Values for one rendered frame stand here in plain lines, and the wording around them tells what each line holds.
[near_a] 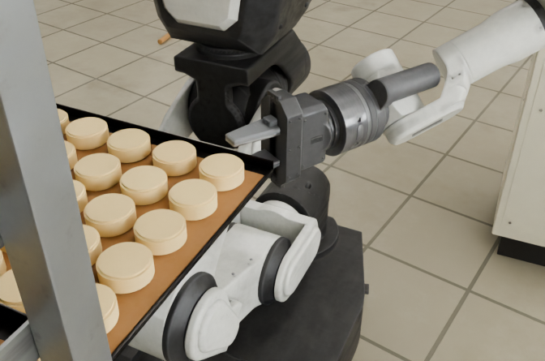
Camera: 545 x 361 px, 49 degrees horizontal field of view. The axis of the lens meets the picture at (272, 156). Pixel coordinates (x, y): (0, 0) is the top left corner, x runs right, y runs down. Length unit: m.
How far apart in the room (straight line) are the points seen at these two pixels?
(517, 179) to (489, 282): 0.29
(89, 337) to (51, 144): 0.13
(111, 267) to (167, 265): 0.05
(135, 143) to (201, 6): 0.24
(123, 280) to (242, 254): 0.67
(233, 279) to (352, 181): 1.00
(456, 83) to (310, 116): 0.21
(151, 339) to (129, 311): 0.39
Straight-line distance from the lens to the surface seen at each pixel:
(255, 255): 1.20
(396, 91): 0.77
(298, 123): 0.71
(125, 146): 0.72
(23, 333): 0.39
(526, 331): 1.66
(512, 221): 1.73
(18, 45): 0.29
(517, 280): 1.78
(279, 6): 0.86
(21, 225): 0.33
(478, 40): 0.84
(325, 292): 1.39
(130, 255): 0.56
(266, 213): 1.33
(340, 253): 1.49
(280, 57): 1.00
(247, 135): 0.69
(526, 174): 1.65
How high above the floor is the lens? 1.16
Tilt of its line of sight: 33 degrees down
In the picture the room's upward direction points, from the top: straight up
